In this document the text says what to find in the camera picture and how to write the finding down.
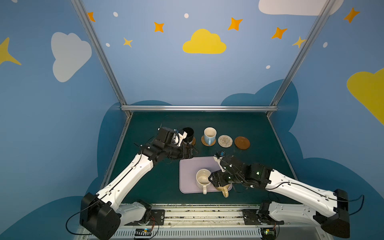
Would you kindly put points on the front aluminium base frame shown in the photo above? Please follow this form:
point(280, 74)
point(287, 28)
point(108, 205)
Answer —
point(216, 222)

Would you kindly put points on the yellow ceramic mug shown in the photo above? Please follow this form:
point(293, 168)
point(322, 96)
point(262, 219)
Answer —
point(224, 190)

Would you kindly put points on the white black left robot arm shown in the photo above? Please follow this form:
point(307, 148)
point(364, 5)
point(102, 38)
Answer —
point(102, 214)

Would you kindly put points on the left aluminium corner post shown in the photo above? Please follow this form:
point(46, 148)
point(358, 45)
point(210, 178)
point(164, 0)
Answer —
point(88, 26)

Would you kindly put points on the white cream ceramic mug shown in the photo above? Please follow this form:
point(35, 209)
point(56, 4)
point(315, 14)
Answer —
point(202, 180)

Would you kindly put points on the left small circuit board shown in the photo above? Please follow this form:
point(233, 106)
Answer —
point(142, 233)

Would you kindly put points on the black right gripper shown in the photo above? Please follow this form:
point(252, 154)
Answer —
point(218, 176)

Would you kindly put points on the small brown wooden coaster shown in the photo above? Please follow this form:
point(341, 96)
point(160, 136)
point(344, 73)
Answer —
point(242, 143)

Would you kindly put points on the right aluminium corner post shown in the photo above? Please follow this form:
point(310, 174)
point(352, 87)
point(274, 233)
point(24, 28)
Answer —
point(304, 50)

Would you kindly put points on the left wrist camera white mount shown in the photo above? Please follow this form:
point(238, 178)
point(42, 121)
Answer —
point(178, 137)

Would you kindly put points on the multicolour woven round coaster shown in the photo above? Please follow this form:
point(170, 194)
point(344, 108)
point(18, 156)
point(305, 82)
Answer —
point(225, 141)

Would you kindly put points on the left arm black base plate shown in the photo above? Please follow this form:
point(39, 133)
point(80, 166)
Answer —
point(157, 216)

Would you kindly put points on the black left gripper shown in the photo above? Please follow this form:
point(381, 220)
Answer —
point(186, 150)

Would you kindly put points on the tan woven rattan coaster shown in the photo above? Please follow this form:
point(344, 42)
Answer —
point(205, 144)

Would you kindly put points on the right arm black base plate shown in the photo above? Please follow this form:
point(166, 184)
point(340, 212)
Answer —
point(259, 217)

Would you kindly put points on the cream mug blue handle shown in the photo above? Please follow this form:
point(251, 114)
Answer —
point(210, 134)

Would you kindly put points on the right small circuit board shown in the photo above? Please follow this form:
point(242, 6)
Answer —
point(268, 234)

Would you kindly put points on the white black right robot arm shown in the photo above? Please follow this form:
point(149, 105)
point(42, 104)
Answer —
point(321, 208)

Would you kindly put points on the lilac plastic tray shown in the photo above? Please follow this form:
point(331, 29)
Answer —
point(188, 171)

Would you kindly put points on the aluminium corner post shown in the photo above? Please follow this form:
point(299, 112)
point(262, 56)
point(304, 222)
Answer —
point(304, 50)
point(88, 26)

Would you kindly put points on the black ceramic mug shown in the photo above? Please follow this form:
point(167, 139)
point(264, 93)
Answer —
point(190, 135)

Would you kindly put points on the horizontal aluminium back rail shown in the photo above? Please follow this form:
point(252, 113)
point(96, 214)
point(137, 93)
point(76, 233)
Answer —
point(148, 108)

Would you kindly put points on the small circuit board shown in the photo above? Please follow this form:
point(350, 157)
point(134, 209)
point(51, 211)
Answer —
point(142, 233)
point(268, 234)

